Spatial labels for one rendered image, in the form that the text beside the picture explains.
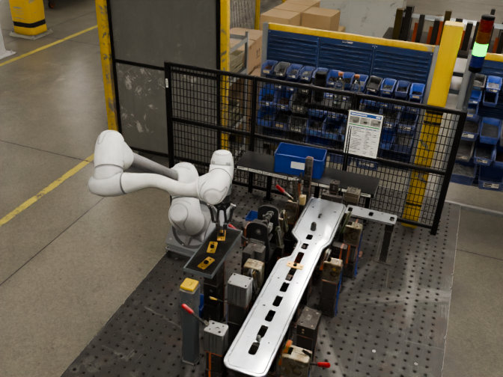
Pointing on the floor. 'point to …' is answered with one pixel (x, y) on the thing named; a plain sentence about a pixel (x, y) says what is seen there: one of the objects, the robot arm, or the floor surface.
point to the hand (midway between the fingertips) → (221, 228)
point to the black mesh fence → (302, 130)
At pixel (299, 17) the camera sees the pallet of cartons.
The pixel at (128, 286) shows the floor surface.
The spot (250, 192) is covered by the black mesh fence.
